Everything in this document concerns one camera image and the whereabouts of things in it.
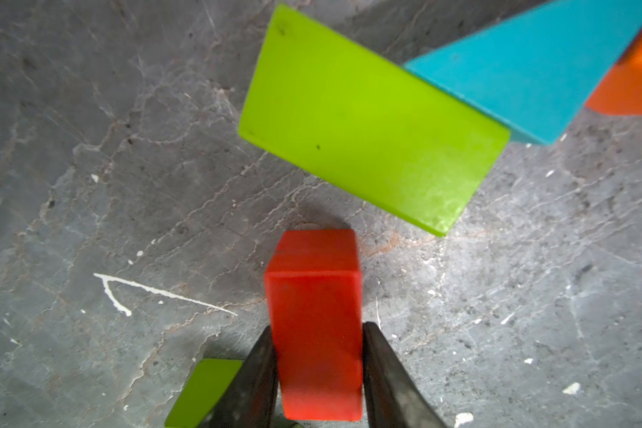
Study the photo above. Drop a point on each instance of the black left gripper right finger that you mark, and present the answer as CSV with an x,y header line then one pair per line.
x,y
392,398

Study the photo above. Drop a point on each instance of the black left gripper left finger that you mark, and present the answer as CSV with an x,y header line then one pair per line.
x,y
250,399

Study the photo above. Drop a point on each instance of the red block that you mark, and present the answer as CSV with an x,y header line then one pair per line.
x,y
314,293

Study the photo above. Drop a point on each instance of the green block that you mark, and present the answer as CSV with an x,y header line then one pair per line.
x,y
204,388
362,123

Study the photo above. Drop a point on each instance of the teal triangle block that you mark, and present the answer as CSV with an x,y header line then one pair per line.
x,y
534,72

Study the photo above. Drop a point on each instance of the orange block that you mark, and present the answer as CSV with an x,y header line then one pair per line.
x,y
620,92

